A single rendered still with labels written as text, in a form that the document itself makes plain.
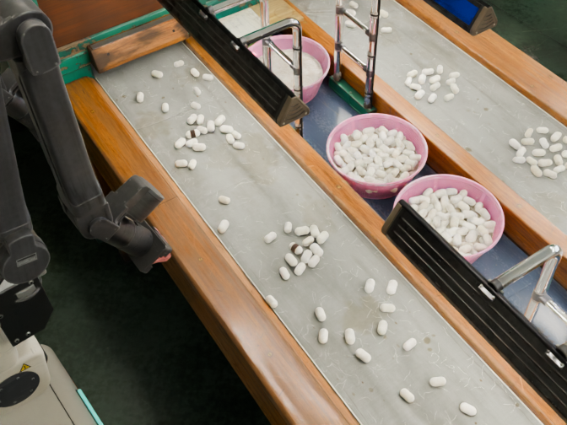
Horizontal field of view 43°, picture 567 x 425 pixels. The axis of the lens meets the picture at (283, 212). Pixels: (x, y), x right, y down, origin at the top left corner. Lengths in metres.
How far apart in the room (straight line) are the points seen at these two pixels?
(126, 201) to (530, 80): 1.34
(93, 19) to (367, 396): 1.31
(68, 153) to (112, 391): 1.44
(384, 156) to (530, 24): 1.98
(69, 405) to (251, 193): 0.78
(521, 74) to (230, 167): 0.89
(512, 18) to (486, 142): 1.85
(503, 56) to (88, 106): 1.22
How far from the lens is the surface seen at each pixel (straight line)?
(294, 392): 1.51
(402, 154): 1.97
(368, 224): 1.75
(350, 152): 1.96
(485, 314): 1.26
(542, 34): 3.75
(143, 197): 1.25
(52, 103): 1.04
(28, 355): 1.62
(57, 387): 2.17
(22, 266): 1.18
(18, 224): 1.14
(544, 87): 2.20
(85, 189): 1.16
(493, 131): 2.06
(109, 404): 2.43
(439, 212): 1.83
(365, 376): 1.56
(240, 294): 1.64
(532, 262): 1.29
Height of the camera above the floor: 2.12
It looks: 50 degrees down
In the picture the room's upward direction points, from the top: 3 degrees counter-clockwise
